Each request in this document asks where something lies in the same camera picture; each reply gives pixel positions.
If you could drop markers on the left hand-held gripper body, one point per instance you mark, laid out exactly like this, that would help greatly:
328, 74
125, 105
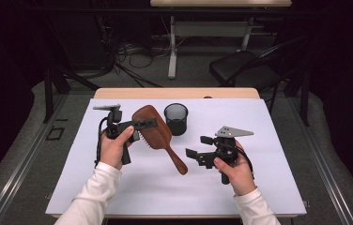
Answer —
114, 126

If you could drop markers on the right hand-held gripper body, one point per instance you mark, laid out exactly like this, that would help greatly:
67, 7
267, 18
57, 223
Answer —
226, 146

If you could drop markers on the wooden paddle hairbrush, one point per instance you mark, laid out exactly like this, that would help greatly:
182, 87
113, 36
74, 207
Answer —
160, 137

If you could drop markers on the black mesh pen holder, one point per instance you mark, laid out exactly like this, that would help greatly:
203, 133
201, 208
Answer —
176, 126

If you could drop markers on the person's left hand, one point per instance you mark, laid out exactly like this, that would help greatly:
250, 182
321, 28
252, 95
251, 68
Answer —
112, 151

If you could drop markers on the person's right hand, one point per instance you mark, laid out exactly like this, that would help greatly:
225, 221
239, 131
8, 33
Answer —
240, 175

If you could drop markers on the white table sheet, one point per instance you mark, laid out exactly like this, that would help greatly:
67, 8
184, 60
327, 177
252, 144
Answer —
259, 175

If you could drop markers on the light wooden table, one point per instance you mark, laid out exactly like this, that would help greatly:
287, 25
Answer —
177, 93

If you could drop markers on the black metal stand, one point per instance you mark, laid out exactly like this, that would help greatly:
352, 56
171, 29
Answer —
49, 93

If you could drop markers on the black folding chair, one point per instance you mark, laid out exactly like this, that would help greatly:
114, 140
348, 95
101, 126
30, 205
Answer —
237, 64

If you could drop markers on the white-framed desk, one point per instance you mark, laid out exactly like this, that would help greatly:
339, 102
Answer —
209, 28

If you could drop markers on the black floor socket frame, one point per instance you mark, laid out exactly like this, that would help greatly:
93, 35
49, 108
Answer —
55, 133

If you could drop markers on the metal floor rail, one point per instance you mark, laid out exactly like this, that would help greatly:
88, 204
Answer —
325, 162
24, 162

